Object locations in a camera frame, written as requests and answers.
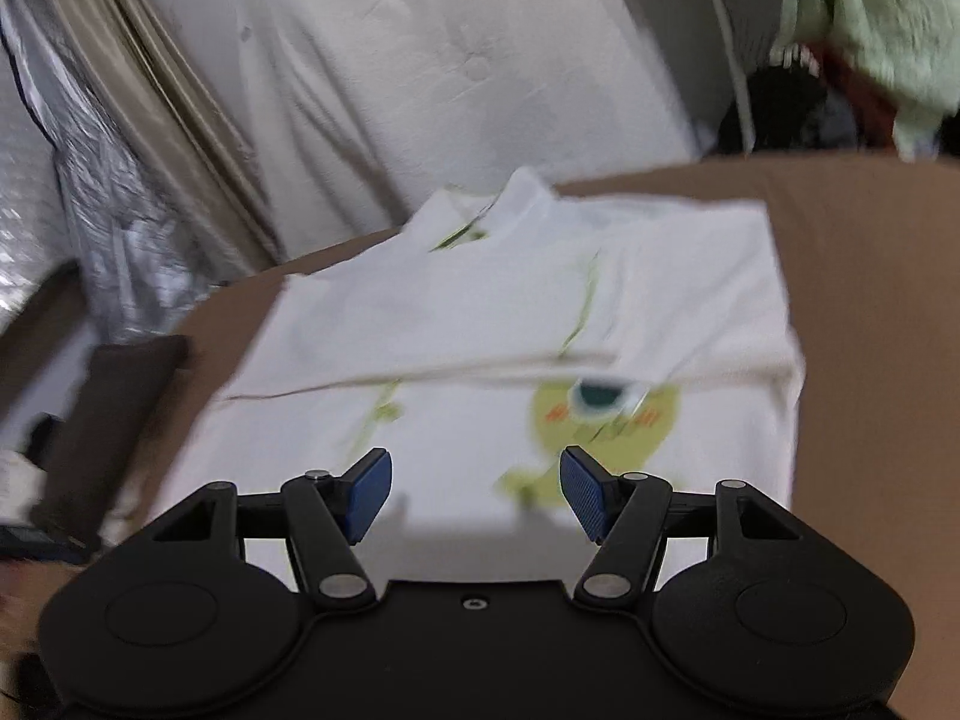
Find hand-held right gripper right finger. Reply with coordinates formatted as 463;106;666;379
560;446;802;611

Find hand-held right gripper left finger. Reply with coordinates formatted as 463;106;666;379
154;448;395;612

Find white shirt with green print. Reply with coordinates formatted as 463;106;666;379
105;169;807;593

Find crumpled silver foil sheet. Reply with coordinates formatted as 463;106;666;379
0;0;226;350

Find beige curtain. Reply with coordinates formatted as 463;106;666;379
56;0;290;282

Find silver quilted insulation panel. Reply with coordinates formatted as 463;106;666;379
0;82;98;331

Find grey padded panel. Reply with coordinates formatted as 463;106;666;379
690;0;796;143

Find white cord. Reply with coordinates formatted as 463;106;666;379
694;0;758;158

